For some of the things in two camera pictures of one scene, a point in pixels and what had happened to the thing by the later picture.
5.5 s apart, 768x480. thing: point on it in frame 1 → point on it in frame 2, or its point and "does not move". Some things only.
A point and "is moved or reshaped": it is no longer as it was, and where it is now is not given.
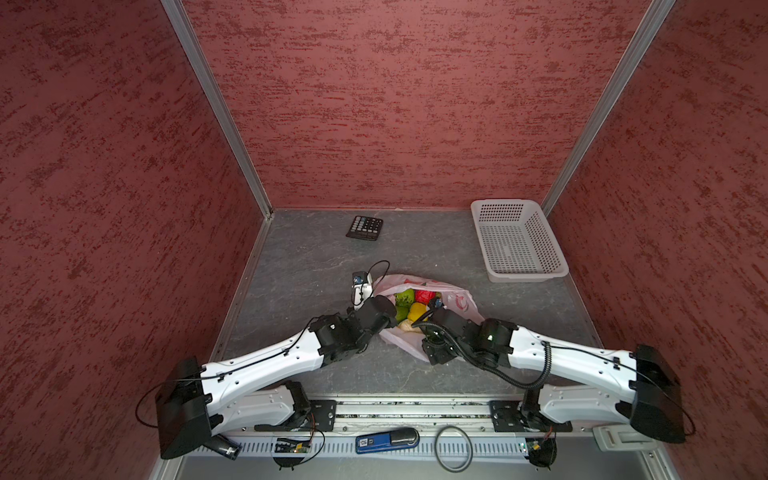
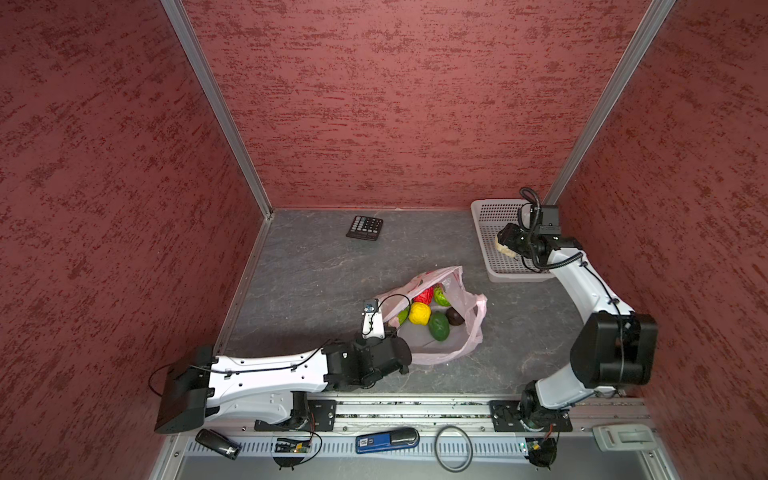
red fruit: x=424 y=297 does not move
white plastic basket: x=517 y=241 does not move
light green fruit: x=403 y=300 → x=440 y=297
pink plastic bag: x=408 y=343 is moved or reshaped
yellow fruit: x=416 y=311 does not move
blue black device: x=397 y=439 does not move
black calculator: x=365 y=228 does not move
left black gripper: x=388 y=325 → x=360 y=342
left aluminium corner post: x=209 y=81 does not move
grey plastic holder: x=616 y=437 does not move
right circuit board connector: x=542 y=452 does not move
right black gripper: x=433 y=347 → x=506 y=238
